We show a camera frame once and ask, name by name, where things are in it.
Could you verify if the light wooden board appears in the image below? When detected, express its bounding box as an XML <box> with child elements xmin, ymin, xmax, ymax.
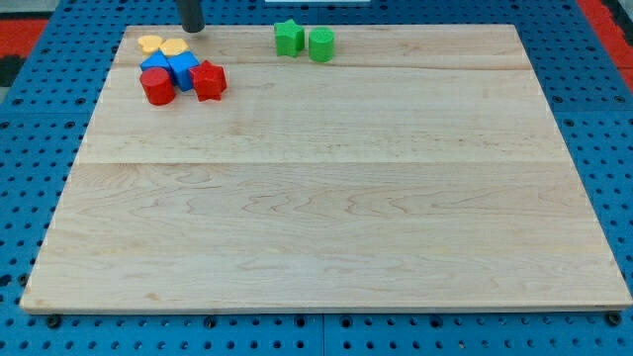
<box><xmin>21</xmin><ymin>25</ymin><xmax>632</xmax><ymax>314</ymax></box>

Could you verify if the green cylinder block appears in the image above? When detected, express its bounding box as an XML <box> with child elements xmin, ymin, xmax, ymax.
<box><xmin>309</xmin><ymin>27</ymin><xmax>335</xmax><ymax>63</ymax></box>

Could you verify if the green star block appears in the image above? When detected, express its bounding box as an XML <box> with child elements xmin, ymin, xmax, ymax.
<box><xmin>273</xmin><ymin>19</ymin><xmax>305</xmax><ymax>57</ymax></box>

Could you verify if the red star block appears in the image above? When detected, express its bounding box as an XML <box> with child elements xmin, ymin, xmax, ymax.
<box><xmin>189</xmin><ymin>60</ymin><xmax>227</xmax><ymax>102</ymax></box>

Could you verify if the blue cube block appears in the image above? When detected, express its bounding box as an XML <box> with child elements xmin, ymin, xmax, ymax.
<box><xmin>167</xmin><ymin>51</ymin><xmax>200</xmax><ymax>92</ymax></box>

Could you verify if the red cylinder block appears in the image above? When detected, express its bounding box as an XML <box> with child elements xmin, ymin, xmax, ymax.
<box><xmin>139</xmin><ymin>67</ymin><xmax>176</xmax><ymax>106</ymax></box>

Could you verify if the blue triangle block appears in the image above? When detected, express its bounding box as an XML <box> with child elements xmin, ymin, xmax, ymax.
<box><xmin>139</xmin><ymin>50</ymin><xmax>172</xmax><ymax>73</ymax></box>

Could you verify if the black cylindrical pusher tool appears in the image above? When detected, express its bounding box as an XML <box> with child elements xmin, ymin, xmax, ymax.
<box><xmin>176</xmin><ymin>0</ymin><xmax>206</xmax><ymax>34</ymax></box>

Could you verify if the yellow heart block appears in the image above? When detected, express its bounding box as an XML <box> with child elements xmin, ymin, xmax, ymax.
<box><xmin>137</xmin><ymin>35</ymin><xmax>164</xmax><ymax>55</ymax></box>

